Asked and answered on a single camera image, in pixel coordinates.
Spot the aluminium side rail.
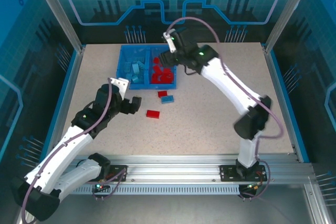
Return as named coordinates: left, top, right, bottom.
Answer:
left=262, top=42, right=312, bottom=163
left=43, top=45, right=86, bottom=163

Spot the slotted grey cable duct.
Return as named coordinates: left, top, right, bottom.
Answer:
left=72, top=184, right=241, bottom=196

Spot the blue two-compartment plastic bin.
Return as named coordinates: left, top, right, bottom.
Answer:
left=116, top=45, right=178, bottom=90

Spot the aluminium frame post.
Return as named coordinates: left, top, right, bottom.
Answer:
left=28, top=0, right=86, bottom=54
left=262, top=0, right=318, bottom=54

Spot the small connector board with LED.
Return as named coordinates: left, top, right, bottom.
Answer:
left=91, top=179, right=111, bottom=195
left=241, top=182, right=263, bottom=192

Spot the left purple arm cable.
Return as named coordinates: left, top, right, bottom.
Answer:
left=20, top=77, right=130, bottom=224

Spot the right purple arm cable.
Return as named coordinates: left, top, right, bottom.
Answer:
left=166, top=16, right=284, bottom=201

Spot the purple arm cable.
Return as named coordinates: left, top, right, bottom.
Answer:
left=166, top=16, right=284, bottom=201
left=20, top=77, right=130, bottom=224

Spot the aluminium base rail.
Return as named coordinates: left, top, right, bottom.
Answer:
left=34, top=154, right=314, bottom=184

